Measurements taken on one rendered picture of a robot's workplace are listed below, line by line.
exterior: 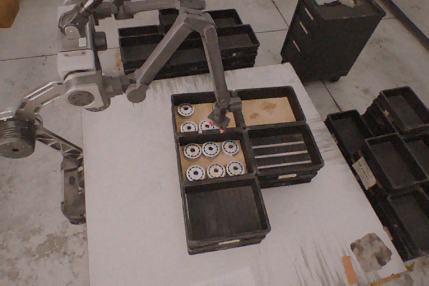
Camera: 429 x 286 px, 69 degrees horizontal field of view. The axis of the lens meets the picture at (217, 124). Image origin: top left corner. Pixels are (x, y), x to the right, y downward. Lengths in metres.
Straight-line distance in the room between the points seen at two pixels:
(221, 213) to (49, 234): 1.42
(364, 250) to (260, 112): 0.99
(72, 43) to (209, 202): 0.99
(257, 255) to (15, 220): 1.81
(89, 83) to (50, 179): 1.69
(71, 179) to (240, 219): 1.35
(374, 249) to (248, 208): 0.74
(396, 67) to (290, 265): 3.03
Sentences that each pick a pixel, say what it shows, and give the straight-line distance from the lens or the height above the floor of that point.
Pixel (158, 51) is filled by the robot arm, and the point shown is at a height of 1.60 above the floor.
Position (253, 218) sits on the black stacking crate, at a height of 0.83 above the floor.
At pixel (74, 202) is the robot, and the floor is 0.24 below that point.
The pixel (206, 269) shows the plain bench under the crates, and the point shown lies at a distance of 1.74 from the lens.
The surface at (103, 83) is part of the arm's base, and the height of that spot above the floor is 1.49.
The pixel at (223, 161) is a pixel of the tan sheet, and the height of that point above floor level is 0.83.
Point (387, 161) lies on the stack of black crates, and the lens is 2.64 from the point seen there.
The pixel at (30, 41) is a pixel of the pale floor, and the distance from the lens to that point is 3.99.
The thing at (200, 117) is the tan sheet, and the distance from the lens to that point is 1.96.
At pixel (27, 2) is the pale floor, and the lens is 4.57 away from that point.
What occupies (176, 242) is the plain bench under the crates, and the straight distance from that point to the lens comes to 1.76.
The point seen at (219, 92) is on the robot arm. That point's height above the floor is 1.37.
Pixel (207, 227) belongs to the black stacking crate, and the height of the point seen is 0.83.
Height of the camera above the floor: 2.41
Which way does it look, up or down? 54 degrees down
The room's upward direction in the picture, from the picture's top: 10 degrees clockwise
